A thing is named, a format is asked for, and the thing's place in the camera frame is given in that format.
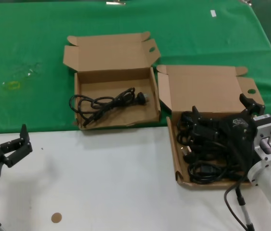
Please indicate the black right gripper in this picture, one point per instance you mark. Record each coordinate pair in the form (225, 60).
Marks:
(240, 134)

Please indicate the cardboard box with round hole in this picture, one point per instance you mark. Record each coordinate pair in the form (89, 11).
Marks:
(202, 89)

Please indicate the cardboard box with oval hole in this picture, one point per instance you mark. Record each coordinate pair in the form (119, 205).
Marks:
(111, 53)

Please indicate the round brown sticker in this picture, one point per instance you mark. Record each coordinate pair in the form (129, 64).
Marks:
(56, 217)

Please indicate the white tape strip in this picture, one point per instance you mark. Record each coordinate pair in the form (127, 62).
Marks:
(213, 13)

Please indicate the green tablecloth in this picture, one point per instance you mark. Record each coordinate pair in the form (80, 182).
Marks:
(29, 36)

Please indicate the metal cloth clip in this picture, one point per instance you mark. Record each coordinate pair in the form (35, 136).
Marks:
(246, 2)
(115, 3)

